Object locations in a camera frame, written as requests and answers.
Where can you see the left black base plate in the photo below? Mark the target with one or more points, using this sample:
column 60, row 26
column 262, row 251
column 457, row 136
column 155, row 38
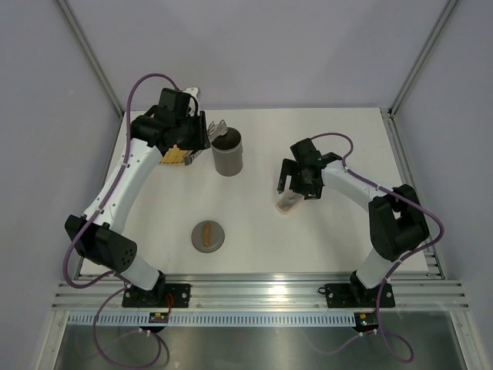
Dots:
column 176, row 295

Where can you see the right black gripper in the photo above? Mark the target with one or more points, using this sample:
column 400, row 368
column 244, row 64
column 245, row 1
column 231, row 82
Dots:
column 290, row 167

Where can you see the grey cylindrical lunch container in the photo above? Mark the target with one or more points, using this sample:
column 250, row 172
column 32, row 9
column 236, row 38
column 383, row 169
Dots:
column 228, row 153

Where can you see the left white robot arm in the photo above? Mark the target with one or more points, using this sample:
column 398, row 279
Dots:
column 175, row 121

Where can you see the grey round lid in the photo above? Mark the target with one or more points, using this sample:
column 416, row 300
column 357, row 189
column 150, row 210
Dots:
column 217, row 237

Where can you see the metal spoon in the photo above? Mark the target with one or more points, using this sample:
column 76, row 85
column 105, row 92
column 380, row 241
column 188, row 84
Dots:
column 290, row 201

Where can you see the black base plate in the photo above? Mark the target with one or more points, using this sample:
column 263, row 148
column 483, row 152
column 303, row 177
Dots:
column 346, row 295
column 176, row 295

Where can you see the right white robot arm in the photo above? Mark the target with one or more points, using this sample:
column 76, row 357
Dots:
column 397, row 222

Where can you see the white slotted cable duct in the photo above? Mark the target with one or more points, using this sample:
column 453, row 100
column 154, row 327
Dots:
column 216, row 319

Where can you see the bamboo mat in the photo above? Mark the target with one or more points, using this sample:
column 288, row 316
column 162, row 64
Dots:
column 173, row 157

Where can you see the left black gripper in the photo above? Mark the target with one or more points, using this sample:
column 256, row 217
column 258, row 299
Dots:
column 201, row 142

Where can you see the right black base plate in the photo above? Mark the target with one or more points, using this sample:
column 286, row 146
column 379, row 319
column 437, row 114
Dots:
column 346, row 295

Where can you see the aluminium front rail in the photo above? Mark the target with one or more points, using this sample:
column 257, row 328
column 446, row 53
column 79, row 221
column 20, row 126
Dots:
column 274, row 292

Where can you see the clear cutlery case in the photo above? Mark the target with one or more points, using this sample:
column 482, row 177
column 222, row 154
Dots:
column 282, row 208

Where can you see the brown lid handle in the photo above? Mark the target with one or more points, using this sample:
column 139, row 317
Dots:
column 206, row 234

